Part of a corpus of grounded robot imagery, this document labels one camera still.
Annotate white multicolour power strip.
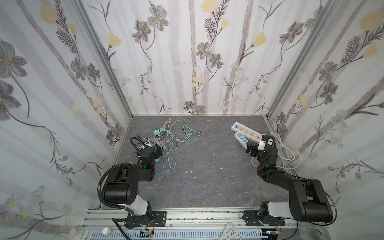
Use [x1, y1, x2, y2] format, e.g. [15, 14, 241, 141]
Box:
[231, 122, 263, 144]

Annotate white blue power strip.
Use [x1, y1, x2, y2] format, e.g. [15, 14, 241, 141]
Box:
[235, 132, 248, 149]

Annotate teal charger on table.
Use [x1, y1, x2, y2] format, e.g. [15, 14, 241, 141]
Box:
[153, 128, 167, 136]

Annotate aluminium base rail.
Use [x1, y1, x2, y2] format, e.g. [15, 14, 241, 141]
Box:
[82, 207, 334, 240]

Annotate white scissors handles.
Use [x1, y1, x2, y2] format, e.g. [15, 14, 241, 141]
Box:
[219, 223, 242, 240]

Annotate white power strip cords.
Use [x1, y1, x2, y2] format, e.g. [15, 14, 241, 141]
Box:
[251, 131, 302, 178]

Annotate clear tape roll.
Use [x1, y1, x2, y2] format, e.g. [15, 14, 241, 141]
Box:
[299, 222, 328, 240]

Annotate teal charger with cable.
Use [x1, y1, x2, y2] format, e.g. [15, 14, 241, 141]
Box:
[151, 140, 177, 172]

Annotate white bottle cap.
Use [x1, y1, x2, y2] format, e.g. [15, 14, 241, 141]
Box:
[102, 228, 113, 235]

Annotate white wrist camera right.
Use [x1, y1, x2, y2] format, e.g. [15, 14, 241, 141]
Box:
[258, 141, 266, 151]

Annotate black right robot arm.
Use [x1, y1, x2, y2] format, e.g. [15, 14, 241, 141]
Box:
[246, 145, 337, 226]

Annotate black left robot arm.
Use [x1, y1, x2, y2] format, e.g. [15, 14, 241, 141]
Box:
[97, 145, 163, 225]

